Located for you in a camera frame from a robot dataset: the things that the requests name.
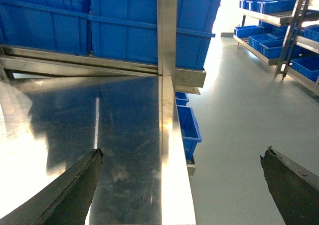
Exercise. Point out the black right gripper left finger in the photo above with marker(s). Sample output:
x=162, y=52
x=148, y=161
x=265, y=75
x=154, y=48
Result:
x=66, y=200

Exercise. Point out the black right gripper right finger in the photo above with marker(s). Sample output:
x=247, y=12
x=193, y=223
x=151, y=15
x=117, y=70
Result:
x=294, y=189

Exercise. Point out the small blue bin under table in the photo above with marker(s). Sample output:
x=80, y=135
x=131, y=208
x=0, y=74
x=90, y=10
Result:
x=188, y=123

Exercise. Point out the steel rack with blue bins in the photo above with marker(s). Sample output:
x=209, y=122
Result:
x=283, y=38

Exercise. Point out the large blue crate left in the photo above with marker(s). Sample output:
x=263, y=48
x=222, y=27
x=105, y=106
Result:
x=54, y=25

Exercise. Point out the large blue crate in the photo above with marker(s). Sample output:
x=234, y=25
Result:
x=54, y=25
x=127, y=30

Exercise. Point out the large blue crate right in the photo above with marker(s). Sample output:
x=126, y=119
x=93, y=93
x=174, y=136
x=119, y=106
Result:
x=127, y=30

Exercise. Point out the stainless steel shelf frame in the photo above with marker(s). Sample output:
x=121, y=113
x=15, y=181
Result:
x=66, y=65

